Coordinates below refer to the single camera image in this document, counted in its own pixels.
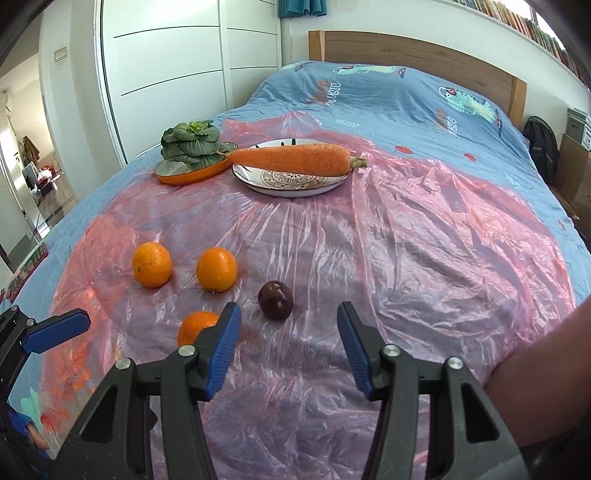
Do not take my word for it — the white wardrobe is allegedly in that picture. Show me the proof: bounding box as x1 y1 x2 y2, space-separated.
39 0 282 169

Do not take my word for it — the white patterned plate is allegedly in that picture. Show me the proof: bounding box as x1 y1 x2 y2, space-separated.
232 138 349 198

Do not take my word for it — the dark purple plum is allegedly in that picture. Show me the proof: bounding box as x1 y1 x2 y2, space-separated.
257 280 294 321

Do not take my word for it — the wooden headboard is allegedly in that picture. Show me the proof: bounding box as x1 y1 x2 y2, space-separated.
308 30 528 132

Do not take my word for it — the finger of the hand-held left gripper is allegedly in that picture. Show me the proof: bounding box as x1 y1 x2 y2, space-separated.
18 309 90 355

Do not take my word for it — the large carrot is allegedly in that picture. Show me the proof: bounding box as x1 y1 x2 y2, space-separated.
226 143 368 178

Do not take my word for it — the person's left hand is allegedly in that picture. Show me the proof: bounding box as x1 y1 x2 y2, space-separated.
7 408 49 450

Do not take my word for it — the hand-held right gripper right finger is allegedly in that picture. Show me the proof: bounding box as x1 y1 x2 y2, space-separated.
337 301 525 480

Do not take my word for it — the teal curtain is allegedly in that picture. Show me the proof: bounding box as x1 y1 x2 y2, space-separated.
277 0 328 18

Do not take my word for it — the orange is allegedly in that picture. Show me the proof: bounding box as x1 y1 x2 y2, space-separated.
177 311 221 348
197 247 238 293
132 242 173 289

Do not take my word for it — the wooden dresser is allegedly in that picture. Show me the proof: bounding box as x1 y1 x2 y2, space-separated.
554 134 591 222

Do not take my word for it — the green bok choy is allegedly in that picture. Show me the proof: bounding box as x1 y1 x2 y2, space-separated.
160 120 238 164

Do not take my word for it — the pink plastic sheet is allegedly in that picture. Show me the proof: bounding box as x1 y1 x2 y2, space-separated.
39 111 578 480

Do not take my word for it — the white printer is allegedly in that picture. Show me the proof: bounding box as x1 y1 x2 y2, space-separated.
567 107 591 151

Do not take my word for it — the person's right forearm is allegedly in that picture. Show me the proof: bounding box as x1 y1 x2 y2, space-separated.
482 307 591 450

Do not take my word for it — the row of books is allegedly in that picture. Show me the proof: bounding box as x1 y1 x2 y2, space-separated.
455 0 591 88

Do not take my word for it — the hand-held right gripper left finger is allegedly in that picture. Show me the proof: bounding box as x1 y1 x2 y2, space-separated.
60 302 242 480

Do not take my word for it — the black backpack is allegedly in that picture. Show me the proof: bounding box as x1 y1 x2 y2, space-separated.
523 115 560 183

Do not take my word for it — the orange oval dish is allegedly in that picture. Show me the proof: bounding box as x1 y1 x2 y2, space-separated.
154 154 234 186

